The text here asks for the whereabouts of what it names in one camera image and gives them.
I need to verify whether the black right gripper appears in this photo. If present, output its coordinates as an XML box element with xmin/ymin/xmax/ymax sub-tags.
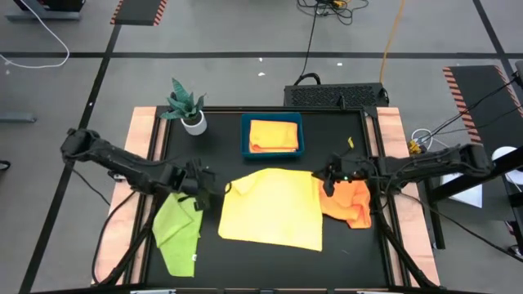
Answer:
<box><xmin>312</xmin><ymin>157</ymin><xmax>371</xmax><ymax>198</ymax></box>

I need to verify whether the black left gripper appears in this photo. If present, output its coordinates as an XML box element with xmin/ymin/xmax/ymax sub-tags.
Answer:
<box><xmin>179</xmin><ymin>159</ymin><xmax>232</xmax><ymax>212</ymax></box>

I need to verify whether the orange microfiber towel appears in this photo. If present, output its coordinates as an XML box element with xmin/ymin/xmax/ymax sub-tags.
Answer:
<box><xmin>318</xmin><ymin>179</ymin><xmax>373</xmax><ymax>229</ymax></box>
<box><xmin>248</xmin><ymin>119</ymin><xmax>300</xmax><ymax>154</ymax></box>

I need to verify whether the yellow microfiber towel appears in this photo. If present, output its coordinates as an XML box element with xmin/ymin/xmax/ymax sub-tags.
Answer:
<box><xmin>217</xmin><ymin>167</ymin><xmax>324</xmax><ymax>252</ymax></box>

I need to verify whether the green microfiber towel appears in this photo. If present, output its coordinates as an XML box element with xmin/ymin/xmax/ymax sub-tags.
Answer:
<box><xmin>151</xmin><ymin>191</ymin><xmax>204</xmax><ymax>278</ymax></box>

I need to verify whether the blue plastic bin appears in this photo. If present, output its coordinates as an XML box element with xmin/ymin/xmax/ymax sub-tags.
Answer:
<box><xmin>239</xmin><ymin>112</ymin><xmax>306</xmax><ymax>160</ymax></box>

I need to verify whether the potted artificial green plant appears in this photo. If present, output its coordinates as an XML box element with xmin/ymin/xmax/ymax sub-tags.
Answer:
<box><xmin>160</xmin><ymin>77</ymin><xmax>208</xmax><ymax>136</ymax></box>

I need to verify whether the light wooden side panel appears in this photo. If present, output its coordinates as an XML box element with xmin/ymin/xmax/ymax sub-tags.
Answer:
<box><xmin>375</xmin><ymin>106</ymin><xmax>441</xmax><ymax>287</ymax></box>
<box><xmin>92</xmin><ymin>106</ymin><xmax>159</xmax><ymax>287</ymax></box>

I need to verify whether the black computer case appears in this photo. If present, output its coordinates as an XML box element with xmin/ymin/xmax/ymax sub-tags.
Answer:
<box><xmin>284</xmin><ymin>82</ymin><xmax>390</xmax><ymax>109</ymax></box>

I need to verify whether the white paper sheet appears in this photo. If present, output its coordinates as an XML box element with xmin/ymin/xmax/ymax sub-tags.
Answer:
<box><xmin>439</xmin><ymin>171</ymin><xmax>484</xmax><ymax>209</ymax></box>

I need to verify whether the black stand beam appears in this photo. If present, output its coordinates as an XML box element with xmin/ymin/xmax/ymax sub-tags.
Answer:
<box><xmin>428</xmin><ymin>146</ymin><xmax>523</xmax><ymax>203</ymax></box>

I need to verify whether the hazard-striped black mat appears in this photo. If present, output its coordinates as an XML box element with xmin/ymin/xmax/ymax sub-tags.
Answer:
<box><xmin>109</xmin><ymin>0</ymin><xmax>168</xmax><ymax>27</ymax></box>
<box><xmin>442</xmin><ymin>65</ymin><xmax>523</xmax><ymax>164</ymax></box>

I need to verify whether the white round object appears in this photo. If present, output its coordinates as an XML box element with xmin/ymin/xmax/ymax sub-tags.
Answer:
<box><xmin>491</xmin><ymin>145</ymin><xmax>519</xmax><ymax>163</ymax></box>

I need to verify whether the grey floor bar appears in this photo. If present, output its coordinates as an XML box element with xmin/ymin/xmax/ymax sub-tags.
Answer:
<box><xmin>0</xmin><ymin>112</ymin><xmax>37</xmax><ymax>124</ymax></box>

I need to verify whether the grey stand base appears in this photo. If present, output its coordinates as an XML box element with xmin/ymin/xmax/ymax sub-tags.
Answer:
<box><xmin>6</xmin><ymin>0</ymin><xmax>87</xmax><ymax>22</ymax></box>

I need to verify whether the white coiled cable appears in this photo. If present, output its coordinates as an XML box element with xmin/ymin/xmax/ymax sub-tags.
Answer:
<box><xmin>410</xmin><ymin>127</ymin><xmax>435</xmax><ymax>144</ymax></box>

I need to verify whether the black power cable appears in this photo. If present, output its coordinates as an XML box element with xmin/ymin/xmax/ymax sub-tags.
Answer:
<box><xmin>299</xmin><ymin>3</ymin><xmax>323</xmax><ymax>87</ymax></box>

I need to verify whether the yellow cable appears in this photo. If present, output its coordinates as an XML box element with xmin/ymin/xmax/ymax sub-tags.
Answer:
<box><xmin>378</xmin><ymin>0</ymin><xmax>406</xmax><ymax>82</ymax></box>

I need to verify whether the black cable bundle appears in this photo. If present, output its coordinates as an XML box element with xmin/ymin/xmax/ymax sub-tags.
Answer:
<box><xmin>297</xmin><ymin>0</ymin><xmax>369</xmax><ymax>25</ymax></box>

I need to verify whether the white floor cable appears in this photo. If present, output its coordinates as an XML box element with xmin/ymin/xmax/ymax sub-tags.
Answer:
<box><xmin>0</xmin><ymin>0</ymin><xmax>70</xmax><ymax>69</ymax></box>

